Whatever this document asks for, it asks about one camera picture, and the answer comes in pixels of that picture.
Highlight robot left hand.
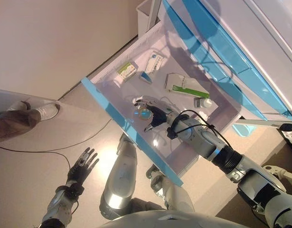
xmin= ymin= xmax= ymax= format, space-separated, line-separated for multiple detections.
xmin=66 ymin=147 xmax=100 ymax=188

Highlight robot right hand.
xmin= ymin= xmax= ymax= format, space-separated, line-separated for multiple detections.
xmin=133 ymin=96 xmax=175 ymax=133

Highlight clear bottle yellow capsules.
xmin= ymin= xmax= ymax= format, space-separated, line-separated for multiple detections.
xmin=135 ymin=106 xmax=153 ymax=121

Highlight blue fronted cart drawer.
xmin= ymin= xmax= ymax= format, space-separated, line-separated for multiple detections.
xmin=163 ymin=0 xmax=265 ymax=121
xmin=181 ymin=0 xmax=291 ymax=117
xmin=81 ymin=22 xmax=243 ymax=187

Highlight long white green medicine box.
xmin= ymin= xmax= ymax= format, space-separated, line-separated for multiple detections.
xmin=163 ymin=72 xmax=210 ymax=99

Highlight white blue medicine box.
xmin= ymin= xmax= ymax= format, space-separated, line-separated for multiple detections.
xmin=143 ymin=50 xmax=166 ymax=75

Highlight small green white medicine box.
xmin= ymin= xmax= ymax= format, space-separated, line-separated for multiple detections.
xmin=116 ymin=61 xmax=139 ymax=83

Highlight blue white sachet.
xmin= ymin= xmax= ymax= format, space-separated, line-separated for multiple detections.
xmin=139 ymin=71 xmax=152 ymax=84

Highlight robot left leg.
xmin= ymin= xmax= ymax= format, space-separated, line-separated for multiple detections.
xmin=99 ymin=134 xmax=138 ymax=220

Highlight robot leg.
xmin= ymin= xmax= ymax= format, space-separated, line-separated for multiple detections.
xmin=99 ymin=134 xmax=138 ymax=220
xmin=145 ymin=165 xmax=196 ymax=213

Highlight small white bottle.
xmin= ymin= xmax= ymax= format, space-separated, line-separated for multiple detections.
xmin=193 ymin=97 xmax=213 ymax=109

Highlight bystander person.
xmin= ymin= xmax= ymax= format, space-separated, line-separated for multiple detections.
xmin=0 ymin=101 xmax=61 ymax=145

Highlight robot right leg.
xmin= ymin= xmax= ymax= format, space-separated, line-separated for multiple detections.
xmin=145 ymin=165 xmax=196 ymax=213

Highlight blue waste bin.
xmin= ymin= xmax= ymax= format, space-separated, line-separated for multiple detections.
xmin=232 ymin=123 xmax=254 ymax=138

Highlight white side bin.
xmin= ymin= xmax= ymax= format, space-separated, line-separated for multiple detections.
xmin=135 ymin=0 xmax=160 ymax=33

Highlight robot grey torso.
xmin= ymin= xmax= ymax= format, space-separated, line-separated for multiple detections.
xmin=95 ymin=209 xmax=263 ymax=228

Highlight white medical cart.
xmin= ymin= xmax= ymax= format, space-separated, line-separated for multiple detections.
xmin=136 ymin=0 xmax=292 ymax=124

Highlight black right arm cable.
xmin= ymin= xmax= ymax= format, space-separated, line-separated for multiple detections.
xmin=167 ymin=109 xmax=232 ymax=148

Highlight thin floor cable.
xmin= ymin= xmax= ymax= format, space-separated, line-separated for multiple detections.
xmin=0 ymin=118 xmax=113 ymax=171

